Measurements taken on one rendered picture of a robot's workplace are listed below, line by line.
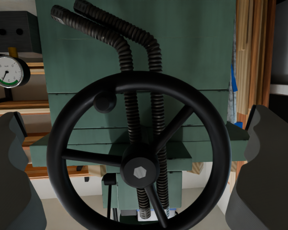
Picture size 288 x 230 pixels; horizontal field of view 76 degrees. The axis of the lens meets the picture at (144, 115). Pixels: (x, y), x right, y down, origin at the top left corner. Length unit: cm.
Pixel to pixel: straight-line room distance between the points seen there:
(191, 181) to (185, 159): 324
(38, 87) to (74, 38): 275
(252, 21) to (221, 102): 145
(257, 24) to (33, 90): 288
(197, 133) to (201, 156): 7
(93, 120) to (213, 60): 32
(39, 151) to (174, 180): 34
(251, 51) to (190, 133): 146
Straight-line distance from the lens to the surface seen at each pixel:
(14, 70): 46
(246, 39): 188
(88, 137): 49
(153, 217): 48
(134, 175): 28
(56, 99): 49
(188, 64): 46
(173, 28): 46
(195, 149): 50
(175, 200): 45
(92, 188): 354
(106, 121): 47
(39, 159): 56
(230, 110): 138
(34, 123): 333
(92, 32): 34
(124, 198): 44
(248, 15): 191
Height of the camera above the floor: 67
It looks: 12 degrees up
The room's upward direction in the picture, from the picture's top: 179 degrees clockwise
